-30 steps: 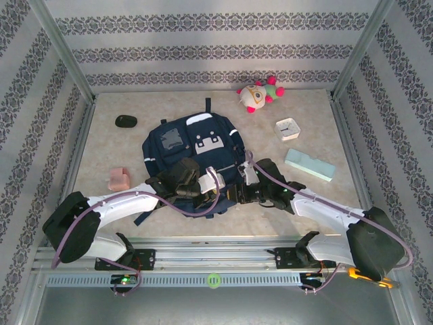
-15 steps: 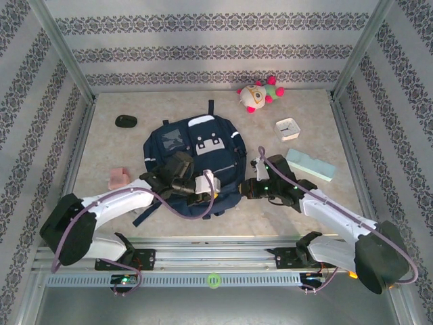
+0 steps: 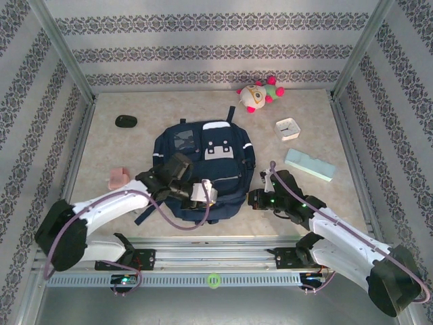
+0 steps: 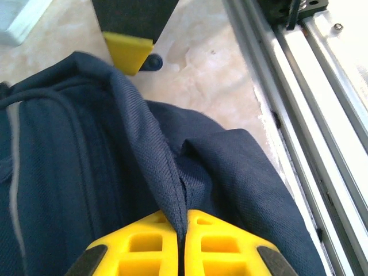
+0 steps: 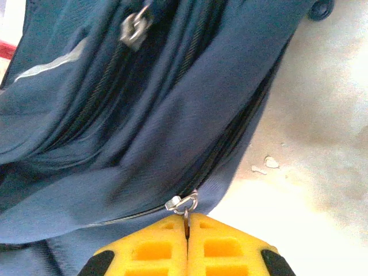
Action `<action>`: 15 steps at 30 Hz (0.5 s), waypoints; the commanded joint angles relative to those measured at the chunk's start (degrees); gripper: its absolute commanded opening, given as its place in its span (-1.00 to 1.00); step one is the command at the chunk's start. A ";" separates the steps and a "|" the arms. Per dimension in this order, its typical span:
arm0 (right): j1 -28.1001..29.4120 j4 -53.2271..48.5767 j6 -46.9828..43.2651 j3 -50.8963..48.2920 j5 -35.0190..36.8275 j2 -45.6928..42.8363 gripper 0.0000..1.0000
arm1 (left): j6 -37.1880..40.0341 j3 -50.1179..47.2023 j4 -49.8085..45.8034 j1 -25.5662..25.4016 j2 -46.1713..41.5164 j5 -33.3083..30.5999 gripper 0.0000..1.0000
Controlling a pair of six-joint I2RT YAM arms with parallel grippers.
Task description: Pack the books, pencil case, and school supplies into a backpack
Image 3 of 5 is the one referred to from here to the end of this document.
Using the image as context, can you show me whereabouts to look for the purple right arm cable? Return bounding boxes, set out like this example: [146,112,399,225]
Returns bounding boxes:
[269,160,431,304]

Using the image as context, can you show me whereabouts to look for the aluminium frame post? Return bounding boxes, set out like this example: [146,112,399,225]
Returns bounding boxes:
[330,0,396,101]
[26,0,97,102]

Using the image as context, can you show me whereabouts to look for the white square clock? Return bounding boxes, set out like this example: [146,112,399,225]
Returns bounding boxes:
[274,116,302,143]

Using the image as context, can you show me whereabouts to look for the perforated metal rail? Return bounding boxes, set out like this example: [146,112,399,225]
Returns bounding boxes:
[45,272,304,288]

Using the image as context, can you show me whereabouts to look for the small circuit board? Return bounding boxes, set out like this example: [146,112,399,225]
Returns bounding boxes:
[110,274,139,286]
[300,273,326,284]

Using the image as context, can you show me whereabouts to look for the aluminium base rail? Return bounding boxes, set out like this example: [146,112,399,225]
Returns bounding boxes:
[128,236,373,272]

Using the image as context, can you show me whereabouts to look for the green plastic ring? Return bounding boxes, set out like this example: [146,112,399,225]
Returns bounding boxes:
[206,272,223,290]

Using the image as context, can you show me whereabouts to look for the light blue pencil case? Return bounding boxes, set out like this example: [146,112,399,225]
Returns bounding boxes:
[283,148,337,184]

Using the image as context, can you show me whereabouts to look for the navy blue backpack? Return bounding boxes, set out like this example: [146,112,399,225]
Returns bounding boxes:
[134,105,256,227]

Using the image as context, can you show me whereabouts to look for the pink soft object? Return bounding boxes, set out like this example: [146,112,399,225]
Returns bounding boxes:
[107,166,131,190]

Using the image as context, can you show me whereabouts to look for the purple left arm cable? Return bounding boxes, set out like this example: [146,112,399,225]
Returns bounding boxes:
[43,179,212,298]

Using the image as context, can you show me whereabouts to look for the white plush toy pink limbs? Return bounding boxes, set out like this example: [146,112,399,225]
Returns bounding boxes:
[235,75,286,115]

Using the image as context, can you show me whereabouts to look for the black computer mouse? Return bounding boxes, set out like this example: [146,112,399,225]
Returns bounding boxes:
[114,114,139,129]

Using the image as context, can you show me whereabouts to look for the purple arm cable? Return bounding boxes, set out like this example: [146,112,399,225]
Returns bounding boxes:
[43,179,212,298]
[269,160,431,304]

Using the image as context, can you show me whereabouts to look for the aluminium side rail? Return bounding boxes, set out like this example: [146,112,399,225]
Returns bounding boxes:
[50,97,99,217]
[329,96,382,244]

